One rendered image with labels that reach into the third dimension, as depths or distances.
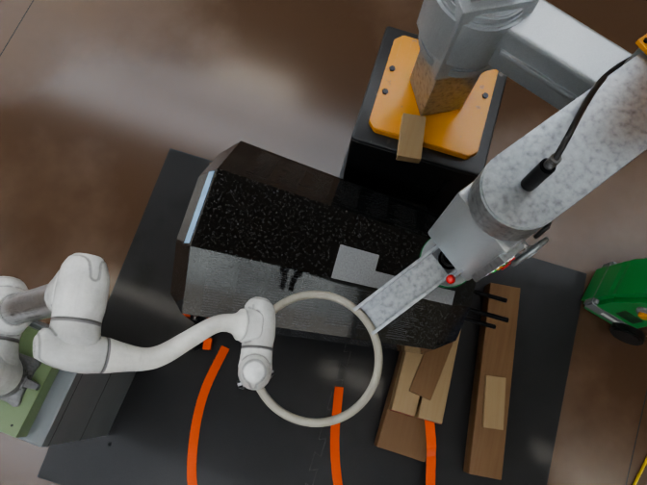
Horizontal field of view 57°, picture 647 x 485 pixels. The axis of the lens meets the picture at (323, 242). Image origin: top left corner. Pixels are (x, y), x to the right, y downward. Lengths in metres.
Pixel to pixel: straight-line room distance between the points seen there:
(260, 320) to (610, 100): 1.20
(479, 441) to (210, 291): 1.51
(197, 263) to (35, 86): 1.82
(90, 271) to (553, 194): 1.25
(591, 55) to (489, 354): 1.60
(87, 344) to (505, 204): 1.16
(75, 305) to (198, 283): 0.86
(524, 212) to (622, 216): 2.19
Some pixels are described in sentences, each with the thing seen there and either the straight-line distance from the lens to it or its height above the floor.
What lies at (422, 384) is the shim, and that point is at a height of 0.26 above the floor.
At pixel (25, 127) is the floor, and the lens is 3.80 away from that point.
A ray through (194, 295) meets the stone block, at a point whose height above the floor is 0.67.
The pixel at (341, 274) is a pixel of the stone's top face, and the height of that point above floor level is 0.84.
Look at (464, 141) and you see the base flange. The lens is 2.70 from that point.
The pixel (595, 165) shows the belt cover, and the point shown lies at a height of 1.71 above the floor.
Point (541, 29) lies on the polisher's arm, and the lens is 2.16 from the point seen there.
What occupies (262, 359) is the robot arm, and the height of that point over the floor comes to 1.26.
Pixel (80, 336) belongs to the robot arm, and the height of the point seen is 1.52.
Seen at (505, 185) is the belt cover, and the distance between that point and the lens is 1.62.
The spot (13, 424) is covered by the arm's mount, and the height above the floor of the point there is 0.89.
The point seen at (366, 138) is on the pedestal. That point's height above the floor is 0.74.
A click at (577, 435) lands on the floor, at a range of 3.46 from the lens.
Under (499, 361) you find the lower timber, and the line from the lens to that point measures 3.19.
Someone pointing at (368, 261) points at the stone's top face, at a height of 0.84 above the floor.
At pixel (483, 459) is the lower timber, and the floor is 0.13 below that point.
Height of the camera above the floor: 3.14
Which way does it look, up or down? 75 degrees down
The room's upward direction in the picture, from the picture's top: 9 degrees clockwise
